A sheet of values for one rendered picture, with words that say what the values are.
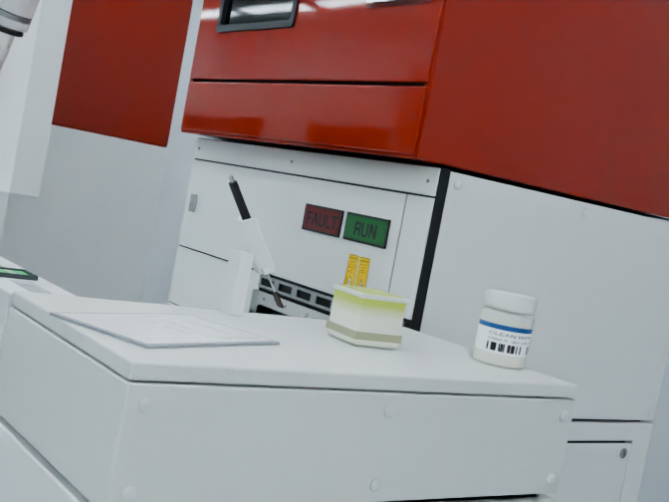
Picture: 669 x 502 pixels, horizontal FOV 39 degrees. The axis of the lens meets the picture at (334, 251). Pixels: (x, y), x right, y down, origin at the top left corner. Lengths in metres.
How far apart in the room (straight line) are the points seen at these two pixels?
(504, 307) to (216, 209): 0.93
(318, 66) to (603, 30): 0.50
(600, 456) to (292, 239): 0.73
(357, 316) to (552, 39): 0.68
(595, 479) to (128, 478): 1.21
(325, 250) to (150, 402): 0.86
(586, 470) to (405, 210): 0.67
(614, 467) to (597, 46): 0.81
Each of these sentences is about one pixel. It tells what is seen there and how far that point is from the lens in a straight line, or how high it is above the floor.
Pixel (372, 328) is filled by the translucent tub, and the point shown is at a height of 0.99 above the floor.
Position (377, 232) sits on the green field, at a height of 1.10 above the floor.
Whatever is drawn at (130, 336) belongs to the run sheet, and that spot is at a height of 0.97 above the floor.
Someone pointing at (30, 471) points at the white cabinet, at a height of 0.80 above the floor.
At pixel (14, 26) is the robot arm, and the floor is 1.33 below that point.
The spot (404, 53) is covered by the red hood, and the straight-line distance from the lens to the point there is 1.54.
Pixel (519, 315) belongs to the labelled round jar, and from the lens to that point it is 1.27.
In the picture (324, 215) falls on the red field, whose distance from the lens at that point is 1.71.
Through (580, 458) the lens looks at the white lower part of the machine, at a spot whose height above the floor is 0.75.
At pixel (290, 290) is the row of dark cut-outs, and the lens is 1.78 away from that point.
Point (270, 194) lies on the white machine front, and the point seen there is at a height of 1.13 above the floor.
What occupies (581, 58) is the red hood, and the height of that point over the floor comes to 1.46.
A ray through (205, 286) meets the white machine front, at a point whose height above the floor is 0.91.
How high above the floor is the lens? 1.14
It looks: 3 degrees down
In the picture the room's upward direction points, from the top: 11 degrees clockwise
